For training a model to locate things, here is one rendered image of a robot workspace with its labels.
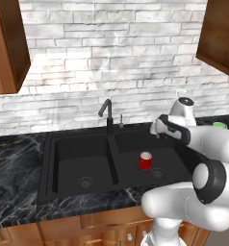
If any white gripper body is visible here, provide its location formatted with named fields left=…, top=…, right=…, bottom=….
left=149, top=115, right=167, bottom=139

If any red cup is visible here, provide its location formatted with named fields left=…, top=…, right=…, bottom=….
left=138, top=151, right=153, bottom=171

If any dark grey sink tap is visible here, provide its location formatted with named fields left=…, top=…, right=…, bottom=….
left=97, top=98, right=115, bottom=136

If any black double basin sink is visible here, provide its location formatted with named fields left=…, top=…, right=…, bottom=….
left=38, top=122, right=205, bottom=203

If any small grey soap dispenser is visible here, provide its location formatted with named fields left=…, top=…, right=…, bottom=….
left=118, top=113, right=125, bottom=130

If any green round object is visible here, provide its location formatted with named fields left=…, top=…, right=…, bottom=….
left=212, top=121, right=228, bottom=130

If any brown wooden drawer front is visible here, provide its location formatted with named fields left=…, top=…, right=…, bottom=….
left=38, top=215, right=84, bottom=246
left=80, top=209, right=155, bottom=231

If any brown wooden cupboard door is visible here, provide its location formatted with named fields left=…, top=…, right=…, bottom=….
left=136, top=222, right=156, bottom=246
left=117, top=226, right=139, bottom=246

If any brown wooden wall cupboard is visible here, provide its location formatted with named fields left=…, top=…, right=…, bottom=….
left=0, top=0, right=32, bottom=96
left=195, top=0, right=229, bottom=80

